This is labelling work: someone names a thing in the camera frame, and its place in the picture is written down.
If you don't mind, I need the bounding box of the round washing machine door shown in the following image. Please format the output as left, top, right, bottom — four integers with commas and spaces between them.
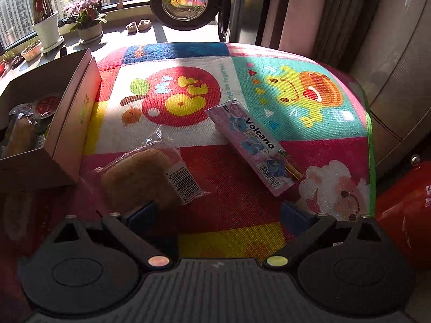
150, 0, 223, 30

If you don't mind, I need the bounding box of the clear bread packet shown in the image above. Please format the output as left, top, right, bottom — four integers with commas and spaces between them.
95, 125, 213, 214

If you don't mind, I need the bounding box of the jelly cup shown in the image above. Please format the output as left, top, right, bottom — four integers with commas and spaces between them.
33, 93, 63, 120

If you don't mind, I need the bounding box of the tall green potted plant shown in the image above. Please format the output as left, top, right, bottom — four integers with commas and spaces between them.
20, 0, 64, 49

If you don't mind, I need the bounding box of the colourful printed play mat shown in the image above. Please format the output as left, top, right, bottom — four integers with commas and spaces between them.
0, 42, 377, 323

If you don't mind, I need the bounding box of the grey washing machine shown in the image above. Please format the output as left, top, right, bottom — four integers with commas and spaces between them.
217, 0, 270, 45

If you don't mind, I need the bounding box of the rectangular white planter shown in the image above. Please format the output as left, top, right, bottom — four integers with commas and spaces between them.
21, 38, 44, 62

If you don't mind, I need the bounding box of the pink snack packet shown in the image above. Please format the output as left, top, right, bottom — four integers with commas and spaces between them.
205, 98, 305, 196

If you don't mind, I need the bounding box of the dark label bread packet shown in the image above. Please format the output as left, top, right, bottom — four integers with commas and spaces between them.
2, 106, 46, 159

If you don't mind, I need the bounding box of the red round container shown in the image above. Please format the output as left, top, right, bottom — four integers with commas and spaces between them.
375, 155, 431, 271

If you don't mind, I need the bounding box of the pink cardboard box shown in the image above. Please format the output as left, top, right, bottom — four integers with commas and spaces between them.
0, 48, 102, 194

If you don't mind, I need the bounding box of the white rounded cabinet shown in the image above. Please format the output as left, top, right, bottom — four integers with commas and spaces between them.
350, 0, 431, 142

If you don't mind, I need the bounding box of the small seedling planter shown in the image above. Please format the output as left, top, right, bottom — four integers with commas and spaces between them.
0, 50, 17, 71

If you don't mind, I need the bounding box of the pink curtain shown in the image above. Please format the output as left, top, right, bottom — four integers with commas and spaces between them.
263, 0, 381, 75

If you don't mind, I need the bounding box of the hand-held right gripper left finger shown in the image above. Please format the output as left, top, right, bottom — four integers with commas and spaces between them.
54, 200, 172, 271

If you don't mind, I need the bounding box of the pink flower potted plant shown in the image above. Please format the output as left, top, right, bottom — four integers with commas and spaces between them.
64, 0, 108, 44

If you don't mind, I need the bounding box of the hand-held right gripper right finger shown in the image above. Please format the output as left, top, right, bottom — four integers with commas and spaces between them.
264, 200, 384, 271

